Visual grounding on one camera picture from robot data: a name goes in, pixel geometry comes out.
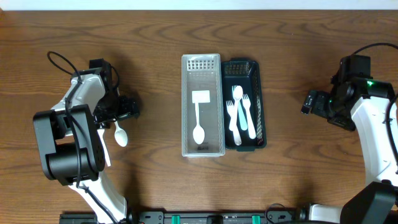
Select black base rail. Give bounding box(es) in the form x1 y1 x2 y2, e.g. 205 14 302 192
58 203 312 224

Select white plastic spoon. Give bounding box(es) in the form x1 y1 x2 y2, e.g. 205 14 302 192
97 129 111 167
114 121 128 147
229 85 243 131
193 101 205 145

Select white plastic fork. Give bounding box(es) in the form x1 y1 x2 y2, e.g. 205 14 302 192
226 100 242 146
243 94 256 139

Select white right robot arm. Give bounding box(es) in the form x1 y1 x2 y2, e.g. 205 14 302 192
301 78 397 223

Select dark green plastic basket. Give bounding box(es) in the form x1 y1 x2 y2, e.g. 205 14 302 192
221 58 267 152

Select clear white plastic basket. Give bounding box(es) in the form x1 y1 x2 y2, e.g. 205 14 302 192
182 54 225 158

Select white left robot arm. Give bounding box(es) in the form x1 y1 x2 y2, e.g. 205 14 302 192
33 70 136 223

